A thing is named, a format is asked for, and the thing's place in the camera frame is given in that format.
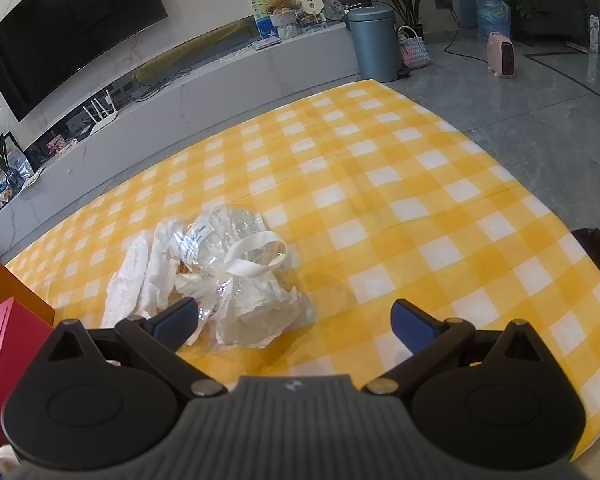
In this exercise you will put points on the white paper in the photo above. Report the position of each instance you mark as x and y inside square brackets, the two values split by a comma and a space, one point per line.
[265, 315]

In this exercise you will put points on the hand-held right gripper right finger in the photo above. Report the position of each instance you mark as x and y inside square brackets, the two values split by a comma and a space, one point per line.
[415, 325]

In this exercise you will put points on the small photo frame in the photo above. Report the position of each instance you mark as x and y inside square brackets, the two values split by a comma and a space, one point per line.
[57, 144]

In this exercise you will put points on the black television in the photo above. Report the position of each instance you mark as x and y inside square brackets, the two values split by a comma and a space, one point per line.
[70, 30]

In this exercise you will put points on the woven handbag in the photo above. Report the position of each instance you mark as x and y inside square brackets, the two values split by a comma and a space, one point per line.
[415, 50]

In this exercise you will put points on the pink space heater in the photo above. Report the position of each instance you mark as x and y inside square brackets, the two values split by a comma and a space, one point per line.
[500, 55]

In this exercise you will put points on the white tv cabinet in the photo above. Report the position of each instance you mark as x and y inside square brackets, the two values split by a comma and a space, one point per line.
[205, 85]

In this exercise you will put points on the orange cardboard box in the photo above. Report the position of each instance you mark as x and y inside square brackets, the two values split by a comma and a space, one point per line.
[10, 285]

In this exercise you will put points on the green picture card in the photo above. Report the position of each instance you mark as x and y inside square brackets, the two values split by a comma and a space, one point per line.
[257, 2]

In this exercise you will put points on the white paper towel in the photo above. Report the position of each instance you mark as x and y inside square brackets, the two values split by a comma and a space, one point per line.
[140, 270]

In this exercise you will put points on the round hand fan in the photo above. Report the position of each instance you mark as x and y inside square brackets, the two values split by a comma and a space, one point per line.
[310, 2]

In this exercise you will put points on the clear plastic bag white ribbon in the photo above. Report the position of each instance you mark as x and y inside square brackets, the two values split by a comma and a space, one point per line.
[220, 240]

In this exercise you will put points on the red cardboard box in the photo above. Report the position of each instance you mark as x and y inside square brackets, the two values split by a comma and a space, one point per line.
[10, 360]

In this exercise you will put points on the grey-blue trash can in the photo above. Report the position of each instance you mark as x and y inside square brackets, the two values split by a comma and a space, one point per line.
[375, 42]

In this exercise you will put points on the patterned round fan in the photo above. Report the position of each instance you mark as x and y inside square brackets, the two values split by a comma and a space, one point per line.
[336, 6]

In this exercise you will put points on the black round object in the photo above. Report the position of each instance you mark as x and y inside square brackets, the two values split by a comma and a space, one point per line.
[597, 252]

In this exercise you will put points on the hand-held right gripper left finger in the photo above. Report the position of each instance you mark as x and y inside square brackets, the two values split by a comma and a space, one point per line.
[175, 317]

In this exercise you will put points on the yellow checked tablecloth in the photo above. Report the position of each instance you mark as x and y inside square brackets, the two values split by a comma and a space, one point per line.
[380, 185]

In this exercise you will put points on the white basket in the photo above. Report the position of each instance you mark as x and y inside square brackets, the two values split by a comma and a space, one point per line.
[285, 25]

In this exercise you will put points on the white router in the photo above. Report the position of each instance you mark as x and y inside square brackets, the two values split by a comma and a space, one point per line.
[100, 110]

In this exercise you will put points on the blue water bottle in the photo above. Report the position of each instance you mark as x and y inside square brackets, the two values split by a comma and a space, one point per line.
[492, 12]

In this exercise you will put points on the brown teddy bear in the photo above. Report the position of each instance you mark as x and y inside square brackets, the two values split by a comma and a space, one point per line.
[281, 2]

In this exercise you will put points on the blue tissue packet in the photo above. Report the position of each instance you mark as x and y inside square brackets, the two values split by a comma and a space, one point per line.
[266, 27]

